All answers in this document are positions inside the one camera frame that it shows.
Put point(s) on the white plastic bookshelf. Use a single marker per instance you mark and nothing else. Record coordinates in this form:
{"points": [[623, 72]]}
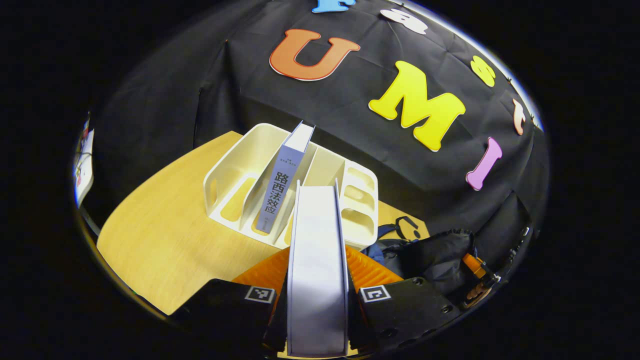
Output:
{"points": [[227, 170]]}

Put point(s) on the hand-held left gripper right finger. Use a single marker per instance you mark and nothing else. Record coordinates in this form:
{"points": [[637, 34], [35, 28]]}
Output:
{"points": [[405, 310]]}

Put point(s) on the blue-grey book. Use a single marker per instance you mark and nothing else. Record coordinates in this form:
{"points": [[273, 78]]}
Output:
{"points": [[280, 190]]}

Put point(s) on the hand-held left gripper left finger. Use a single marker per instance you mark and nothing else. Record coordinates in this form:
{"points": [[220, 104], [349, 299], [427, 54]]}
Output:
{"points": [[220, 310]]}

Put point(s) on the blue schoolbag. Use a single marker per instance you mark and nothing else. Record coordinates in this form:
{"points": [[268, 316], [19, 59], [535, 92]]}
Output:
{"points": [[435, 260]]}

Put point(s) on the white book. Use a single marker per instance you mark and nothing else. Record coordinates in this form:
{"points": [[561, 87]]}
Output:
{"points": [[317, 270]]}

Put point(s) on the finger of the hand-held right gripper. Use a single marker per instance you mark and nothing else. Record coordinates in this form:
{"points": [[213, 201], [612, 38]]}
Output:
{"points": [[477, 277]]}

